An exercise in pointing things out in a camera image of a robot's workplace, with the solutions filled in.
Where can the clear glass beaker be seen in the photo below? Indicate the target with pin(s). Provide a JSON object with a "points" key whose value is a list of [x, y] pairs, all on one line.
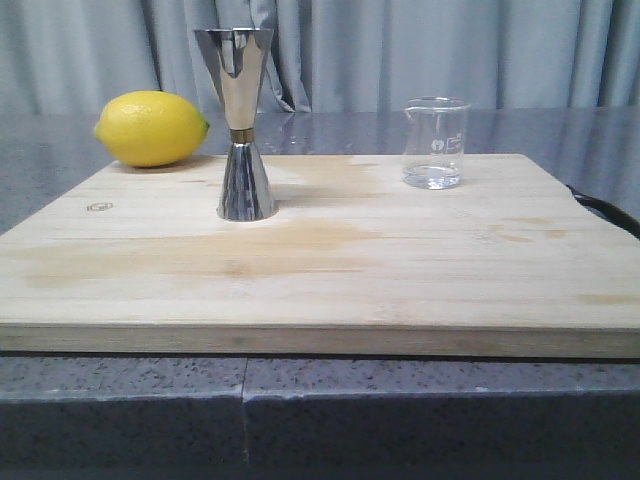
{"points": [[435, 145]]}

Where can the steel double jigger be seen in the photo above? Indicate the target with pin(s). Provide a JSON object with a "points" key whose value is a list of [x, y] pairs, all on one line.
{"points": [[235, 59]]}

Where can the wooden cutting board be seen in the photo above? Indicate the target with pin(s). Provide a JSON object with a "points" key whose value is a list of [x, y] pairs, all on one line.
{"points": [[353, 262]]}

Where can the yellow lemon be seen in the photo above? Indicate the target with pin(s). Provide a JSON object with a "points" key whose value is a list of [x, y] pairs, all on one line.
{"points": [[148, 128]]}

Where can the grey curtain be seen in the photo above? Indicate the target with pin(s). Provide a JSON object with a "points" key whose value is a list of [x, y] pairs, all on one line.
{"points": [[71, 57]]}

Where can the black cutting board handle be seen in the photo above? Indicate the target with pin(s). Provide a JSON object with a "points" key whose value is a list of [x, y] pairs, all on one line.
{"points": [[607, 211]]}

